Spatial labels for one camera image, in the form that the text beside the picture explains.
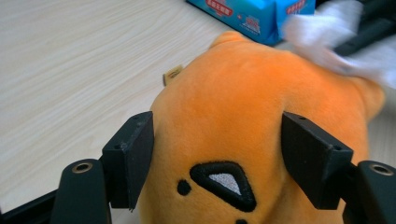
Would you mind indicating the white wet wipe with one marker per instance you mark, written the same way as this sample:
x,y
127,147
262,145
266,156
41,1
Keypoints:
x,y
311,28

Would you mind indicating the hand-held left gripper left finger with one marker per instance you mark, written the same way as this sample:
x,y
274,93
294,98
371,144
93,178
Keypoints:
x,y
130,158

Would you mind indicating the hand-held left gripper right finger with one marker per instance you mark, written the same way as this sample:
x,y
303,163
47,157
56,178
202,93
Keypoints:
x,y
317,161

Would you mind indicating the blue wet wipes pack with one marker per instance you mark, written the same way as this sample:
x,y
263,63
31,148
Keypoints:
x,y
261,12

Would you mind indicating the orange plush toy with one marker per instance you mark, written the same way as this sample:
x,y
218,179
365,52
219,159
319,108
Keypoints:
x,y
233,109

